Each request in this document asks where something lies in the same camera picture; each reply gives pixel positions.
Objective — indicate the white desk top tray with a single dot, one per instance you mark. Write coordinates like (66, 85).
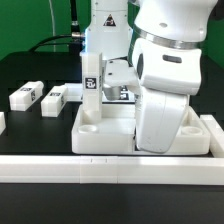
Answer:
(115, 134)

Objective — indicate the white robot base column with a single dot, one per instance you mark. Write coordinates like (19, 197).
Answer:
(109, 32)

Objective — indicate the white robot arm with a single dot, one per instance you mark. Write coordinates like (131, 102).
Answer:
(164, 67)

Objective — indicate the white front fence bar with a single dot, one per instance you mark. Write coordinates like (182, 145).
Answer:
(111, 170)

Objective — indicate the white fence bar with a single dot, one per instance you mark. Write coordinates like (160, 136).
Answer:
(111, 170)
(216, 135)

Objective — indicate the white right fence bar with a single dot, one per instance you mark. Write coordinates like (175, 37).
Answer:
(216, 135)

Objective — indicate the white block at left edge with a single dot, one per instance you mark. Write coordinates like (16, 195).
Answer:
(2, 122)

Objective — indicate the white marker base plate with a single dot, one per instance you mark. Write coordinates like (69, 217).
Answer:
(75, 94)

